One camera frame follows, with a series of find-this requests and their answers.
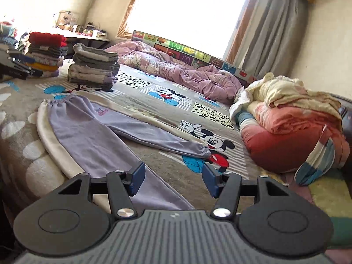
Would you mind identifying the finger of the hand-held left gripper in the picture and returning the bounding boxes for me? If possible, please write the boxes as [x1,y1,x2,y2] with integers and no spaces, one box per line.
[8,55,43,80]

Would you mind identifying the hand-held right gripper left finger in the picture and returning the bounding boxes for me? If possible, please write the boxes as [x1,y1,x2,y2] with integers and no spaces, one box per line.
[58,162,146,219]

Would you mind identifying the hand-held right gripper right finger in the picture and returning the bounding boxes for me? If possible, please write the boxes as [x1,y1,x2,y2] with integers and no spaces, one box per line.
[203,163,289,220]

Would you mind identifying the purple pants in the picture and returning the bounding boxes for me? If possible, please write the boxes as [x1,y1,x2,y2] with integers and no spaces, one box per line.
[37,93,212,214]

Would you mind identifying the stack of colourful folded clothes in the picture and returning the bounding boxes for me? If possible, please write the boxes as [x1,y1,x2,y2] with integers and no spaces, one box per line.
[19,31,69,78]

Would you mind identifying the stack of grey folded clothes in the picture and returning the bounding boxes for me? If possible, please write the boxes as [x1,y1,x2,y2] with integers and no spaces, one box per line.
[68,43,120,92]

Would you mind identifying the clear storage box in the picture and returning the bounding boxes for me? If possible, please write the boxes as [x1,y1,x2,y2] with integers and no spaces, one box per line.
[54,11,80,31]

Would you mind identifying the white desk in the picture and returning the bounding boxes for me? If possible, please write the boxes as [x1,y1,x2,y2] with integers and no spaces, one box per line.
[56,31,112,50]

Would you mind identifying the cartoon printed blanket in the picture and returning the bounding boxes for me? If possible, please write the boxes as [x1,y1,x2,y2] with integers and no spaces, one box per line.
[0,62,275,226]

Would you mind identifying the red striped rolled quilt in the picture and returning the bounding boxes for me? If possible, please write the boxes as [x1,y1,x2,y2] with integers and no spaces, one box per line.
[236,102,350,186]

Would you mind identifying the pink purple quilt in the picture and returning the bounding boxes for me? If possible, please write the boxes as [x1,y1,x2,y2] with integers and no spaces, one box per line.
[104,41,245,105]

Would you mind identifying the cream yellow blanket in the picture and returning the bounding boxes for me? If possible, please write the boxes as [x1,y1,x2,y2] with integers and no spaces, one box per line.
[229,72,342,121]

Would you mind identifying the yellow green mat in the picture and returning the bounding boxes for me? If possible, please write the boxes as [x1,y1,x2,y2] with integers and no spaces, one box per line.
[307,174,352,249]

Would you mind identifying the colourful alphabet foam mat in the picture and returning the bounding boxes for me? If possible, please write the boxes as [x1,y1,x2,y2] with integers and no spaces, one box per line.
[131,30,259,84]

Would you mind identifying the grey curtain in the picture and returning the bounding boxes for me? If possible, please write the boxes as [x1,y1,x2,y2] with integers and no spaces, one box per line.
[222,0,309,78]

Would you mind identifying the window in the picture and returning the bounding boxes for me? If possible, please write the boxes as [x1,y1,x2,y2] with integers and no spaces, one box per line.
[117,0,254,61]

